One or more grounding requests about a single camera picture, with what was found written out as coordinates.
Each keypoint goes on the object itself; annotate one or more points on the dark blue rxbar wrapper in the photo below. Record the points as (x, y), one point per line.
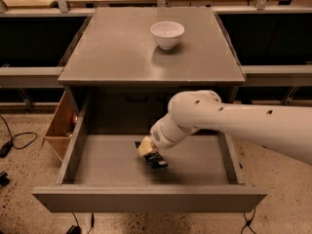
(152, 158)

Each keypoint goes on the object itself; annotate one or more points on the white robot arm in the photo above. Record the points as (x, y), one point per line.
(284, 129)

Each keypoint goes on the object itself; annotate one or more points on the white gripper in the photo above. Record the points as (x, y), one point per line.
(161, 137)

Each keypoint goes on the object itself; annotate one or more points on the white ceramic bowl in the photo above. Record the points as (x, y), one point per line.
(167, 34)

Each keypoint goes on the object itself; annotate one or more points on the black plug bottom left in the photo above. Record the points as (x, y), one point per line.
(76, 229)

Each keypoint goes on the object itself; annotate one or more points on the grey cabinet with top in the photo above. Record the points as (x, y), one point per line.
(117, 55)

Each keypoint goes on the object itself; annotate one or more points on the black power adapter left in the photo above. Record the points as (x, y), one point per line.
(6, 148)

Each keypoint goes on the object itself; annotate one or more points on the grey open top drawer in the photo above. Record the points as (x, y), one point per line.
(104, 174)

